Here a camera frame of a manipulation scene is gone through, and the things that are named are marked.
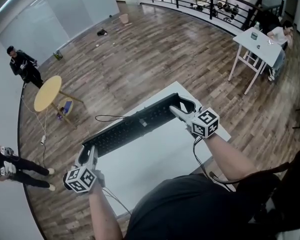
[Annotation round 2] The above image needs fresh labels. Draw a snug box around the person's black clothing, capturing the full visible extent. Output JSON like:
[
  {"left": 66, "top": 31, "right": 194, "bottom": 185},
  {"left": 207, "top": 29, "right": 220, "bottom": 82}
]
[{"left": 123, "top": 148, "right": 300, "bottom": 240}]

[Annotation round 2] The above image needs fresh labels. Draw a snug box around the person's right forearm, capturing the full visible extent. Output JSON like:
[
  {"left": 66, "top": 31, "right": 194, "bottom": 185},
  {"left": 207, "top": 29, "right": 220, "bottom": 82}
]
[{"left": 202, "top": 133, "right": 261, "bottom": 185}]

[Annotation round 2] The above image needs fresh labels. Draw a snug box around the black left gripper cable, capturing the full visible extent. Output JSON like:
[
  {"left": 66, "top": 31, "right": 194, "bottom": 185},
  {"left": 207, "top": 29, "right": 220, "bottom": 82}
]
[{"left": 101, "top": 186, "right": 132, "bottom": 216}]

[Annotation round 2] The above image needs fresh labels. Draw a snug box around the white rectangular desk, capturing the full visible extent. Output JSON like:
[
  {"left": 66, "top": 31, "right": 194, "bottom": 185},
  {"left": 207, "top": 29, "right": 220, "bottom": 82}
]
[{"left": 94, "top": 81, "right": 232, "bottom": 219}]

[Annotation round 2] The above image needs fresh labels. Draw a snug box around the small white table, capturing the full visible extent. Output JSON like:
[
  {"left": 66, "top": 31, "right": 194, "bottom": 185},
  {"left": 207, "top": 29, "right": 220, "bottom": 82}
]
[{"left": 227, "top": 26, "right": 283, "bottom": 96}]

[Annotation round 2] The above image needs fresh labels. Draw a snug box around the black keyboard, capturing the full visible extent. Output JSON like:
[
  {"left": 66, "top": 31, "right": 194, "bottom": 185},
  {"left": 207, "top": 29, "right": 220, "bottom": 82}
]
[{"left": 81, "top": 92, "right": 182, "bottom": 159}]

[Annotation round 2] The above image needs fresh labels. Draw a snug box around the black keyboard cable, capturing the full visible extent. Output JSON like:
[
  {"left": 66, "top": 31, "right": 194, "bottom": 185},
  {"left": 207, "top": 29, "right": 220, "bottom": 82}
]
[{"left": 94, "top": 113, "right": 149, "bottom": 128}]

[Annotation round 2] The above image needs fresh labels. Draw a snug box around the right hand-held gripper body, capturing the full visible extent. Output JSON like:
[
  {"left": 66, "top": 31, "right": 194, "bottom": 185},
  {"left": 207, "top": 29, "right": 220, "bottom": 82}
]
[{"left": 184, "top": 106, "right": 220, "bottom": 140}]

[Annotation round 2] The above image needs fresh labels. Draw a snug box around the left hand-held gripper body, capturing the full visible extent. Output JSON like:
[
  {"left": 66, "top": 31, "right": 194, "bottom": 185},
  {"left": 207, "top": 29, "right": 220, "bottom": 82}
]
[{"left": 62, "top": 163, "right": 106, "bottom": 194}]

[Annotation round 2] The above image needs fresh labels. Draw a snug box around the round wooden table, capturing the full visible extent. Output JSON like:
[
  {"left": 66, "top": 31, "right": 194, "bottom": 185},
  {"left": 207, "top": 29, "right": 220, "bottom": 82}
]
[{"left": 33, "top": 75, "right": 85, "bottom": 130}]

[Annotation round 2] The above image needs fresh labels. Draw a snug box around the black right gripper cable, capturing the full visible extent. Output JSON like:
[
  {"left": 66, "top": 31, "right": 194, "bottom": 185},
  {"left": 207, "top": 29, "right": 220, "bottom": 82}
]
[{"left": 192, "top": 136, "right": 237, "bottom": 193}]

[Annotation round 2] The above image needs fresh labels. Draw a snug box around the white power strip cord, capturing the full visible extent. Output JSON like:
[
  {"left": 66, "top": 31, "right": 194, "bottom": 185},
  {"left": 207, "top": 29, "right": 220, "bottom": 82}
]
[{"left": 21, "top": 82, "right": 49, "bottom": 137}]

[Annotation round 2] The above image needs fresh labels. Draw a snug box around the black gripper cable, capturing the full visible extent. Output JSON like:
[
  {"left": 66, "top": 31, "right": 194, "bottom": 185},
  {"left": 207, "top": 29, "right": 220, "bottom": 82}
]
[
  {"left": 192, "top": 136, "right": 237, "bottom": 193},
  {"left": 101, "top": 186, "right": 132, "bottom": 216}
]

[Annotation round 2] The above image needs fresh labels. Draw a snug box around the person's left forearm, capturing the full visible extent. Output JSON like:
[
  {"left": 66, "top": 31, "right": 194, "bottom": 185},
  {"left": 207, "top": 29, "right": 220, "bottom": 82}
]
[{"left": 88, "top": 183, "right": 125, "bottom": 240}]

